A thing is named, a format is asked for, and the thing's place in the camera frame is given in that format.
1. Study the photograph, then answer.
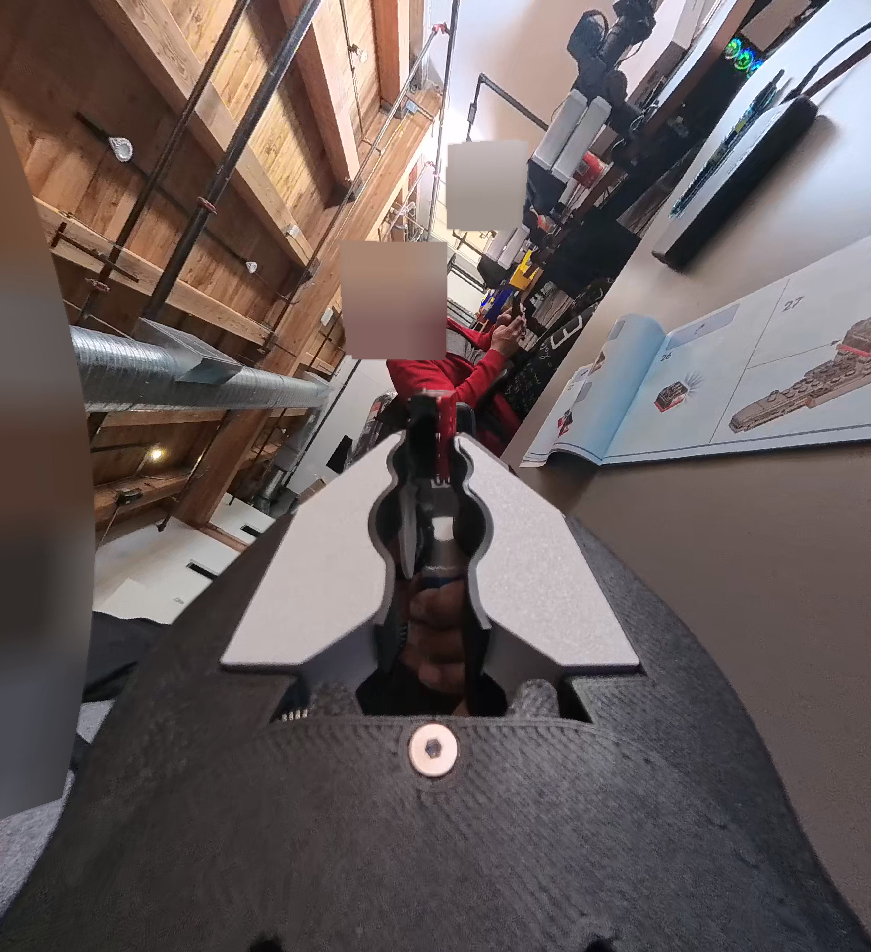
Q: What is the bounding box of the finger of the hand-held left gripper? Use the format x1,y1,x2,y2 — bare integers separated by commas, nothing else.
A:
400,482,423,580

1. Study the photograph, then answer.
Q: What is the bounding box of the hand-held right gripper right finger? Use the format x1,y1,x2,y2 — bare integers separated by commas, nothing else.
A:
450,433,643,690

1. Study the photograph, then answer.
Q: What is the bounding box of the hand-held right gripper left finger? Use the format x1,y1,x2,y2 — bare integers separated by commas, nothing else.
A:
220,433,414,698

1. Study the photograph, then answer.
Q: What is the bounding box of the red and clear brick assembly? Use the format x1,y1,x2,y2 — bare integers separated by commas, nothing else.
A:
435,390,460,483

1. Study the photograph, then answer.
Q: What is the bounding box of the grey-brown desk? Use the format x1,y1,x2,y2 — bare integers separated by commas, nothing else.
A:
498,0,871,952

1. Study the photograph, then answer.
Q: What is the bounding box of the person's left hand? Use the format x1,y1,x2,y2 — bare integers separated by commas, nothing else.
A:
397,586,482,713

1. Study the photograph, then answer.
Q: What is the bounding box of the black jacket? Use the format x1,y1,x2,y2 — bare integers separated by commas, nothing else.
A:
82,610,183,704

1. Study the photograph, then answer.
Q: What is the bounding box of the open instruction booklet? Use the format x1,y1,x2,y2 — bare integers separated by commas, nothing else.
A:
519,216,871,468

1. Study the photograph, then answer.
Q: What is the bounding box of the white box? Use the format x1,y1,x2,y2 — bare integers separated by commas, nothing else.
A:
558,98,613,183
530,93,588,171

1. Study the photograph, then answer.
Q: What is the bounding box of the grey shirt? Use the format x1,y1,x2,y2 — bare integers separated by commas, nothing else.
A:
0,699,116,952

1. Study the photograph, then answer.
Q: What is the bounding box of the long black box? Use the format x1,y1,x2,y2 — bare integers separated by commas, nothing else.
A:
657,95,821,270

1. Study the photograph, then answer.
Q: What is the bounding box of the computer with lit fans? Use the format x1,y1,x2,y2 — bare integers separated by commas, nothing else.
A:
721,33,767,79

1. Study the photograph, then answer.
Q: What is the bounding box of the silver air duct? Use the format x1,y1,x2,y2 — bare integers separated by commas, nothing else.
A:
71,323,332,414

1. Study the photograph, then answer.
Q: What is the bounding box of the black video camera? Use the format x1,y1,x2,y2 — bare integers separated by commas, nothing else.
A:
565,0,655,101

